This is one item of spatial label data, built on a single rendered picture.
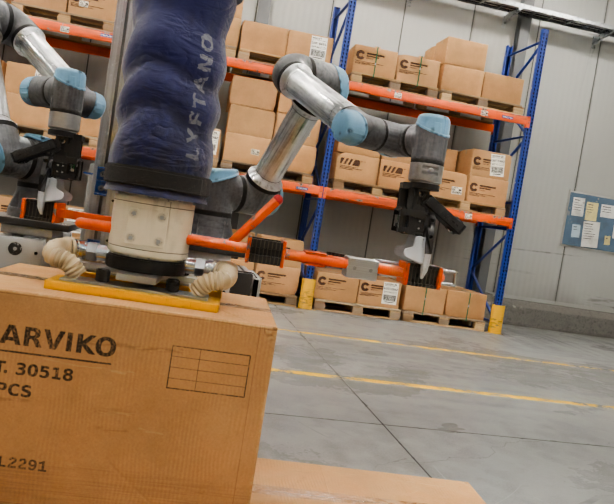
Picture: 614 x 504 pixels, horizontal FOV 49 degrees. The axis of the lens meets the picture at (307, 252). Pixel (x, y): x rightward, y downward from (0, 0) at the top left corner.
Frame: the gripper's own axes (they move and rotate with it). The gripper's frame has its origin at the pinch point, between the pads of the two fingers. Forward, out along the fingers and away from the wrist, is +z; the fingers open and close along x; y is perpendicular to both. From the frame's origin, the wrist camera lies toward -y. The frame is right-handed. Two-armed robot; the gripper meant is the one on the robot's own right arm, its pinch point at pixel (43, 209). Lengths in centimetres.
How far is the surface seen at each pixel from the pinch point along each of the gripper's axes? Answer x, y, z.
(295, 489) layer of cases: -24, 70, 54
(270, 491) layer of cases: -27, 64, 54
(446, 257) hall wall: 854, 376, 14
